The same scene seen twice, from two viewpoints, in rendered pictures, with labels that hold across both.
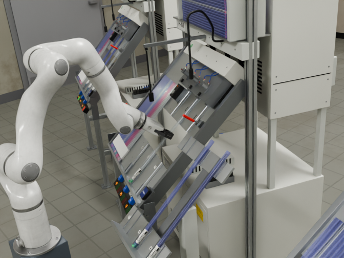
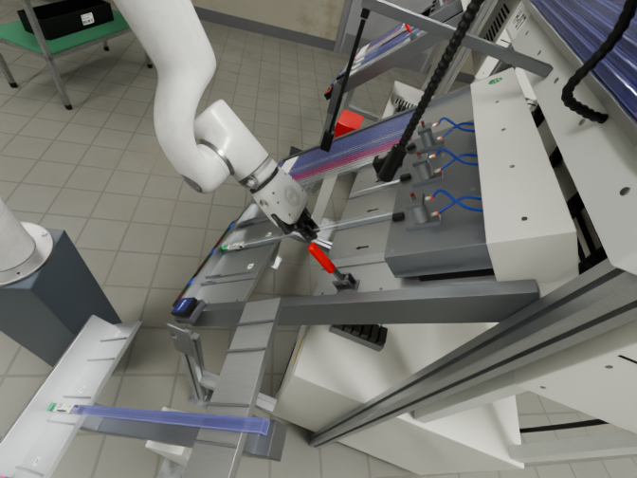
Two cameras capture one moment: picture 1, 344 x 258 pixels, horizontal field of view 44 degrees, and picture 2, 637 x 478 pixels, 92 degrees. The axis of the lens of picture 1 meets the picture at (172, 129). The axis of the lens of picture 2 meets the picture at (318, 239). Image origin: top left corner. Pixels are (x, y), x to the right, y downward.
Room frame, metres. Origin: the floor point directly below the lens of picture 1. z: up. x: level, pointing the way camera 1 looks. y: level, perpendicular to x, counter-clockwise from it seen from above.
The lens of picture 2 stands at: (1.39, -0.15, 1.46)
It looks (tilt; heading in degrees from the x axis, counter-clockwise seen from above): 49 degrees down; 18
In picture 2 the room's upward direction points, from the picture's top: 21 degrees clockwise
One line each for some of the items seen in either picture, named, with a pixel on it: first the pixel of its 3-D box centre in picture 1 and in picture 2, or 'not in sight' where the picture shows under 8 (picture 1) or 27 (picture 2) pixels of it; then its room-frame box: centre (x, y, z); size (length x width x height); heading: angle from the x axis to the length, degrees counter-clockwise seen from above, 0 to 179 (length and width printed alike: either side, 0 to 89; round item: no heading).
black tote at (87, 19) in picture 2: not in sight; (70, 15); (2.62, 2.52, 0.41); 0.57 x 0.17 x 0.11; 17
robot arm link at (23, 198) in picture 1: (16, 174); not in sight; (1.44, 0.61, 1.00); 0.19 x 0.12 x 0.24; 43
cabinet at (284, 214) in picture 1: (236, 206); (381, 340); (2.08, -0.34, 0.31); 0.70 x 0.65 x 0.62; 17
